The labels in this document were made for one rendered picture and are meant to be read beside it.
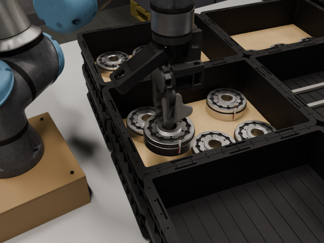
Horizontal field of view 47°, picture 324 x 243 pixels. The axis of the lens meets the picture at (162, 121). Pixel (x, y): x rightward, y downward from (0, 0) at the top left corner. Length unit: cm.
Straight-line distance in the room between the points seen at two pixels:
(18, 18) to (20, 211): 41
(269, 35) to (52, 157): 85
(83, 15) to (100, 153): 59
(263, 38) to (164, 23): 77
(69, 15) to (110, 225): 53
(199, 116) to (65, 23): 52
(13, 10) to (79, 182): 40
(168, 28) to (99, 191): 49
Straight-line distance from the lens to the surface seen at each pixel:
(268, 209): 79
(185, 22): 64
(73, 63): 147
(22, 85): 85
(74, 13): 53
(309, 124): 84
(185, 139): 72
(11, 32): 88
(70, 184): 88
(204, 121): 96
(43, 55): 90
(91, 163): 104
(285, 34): 141
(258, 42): 134
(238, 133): 89
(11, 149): 89
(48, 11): 55
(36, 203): 88
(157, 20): 64
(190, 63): 70
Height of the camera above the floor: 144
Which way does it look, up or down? 40 degrees down
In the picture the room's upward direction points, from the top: straight up
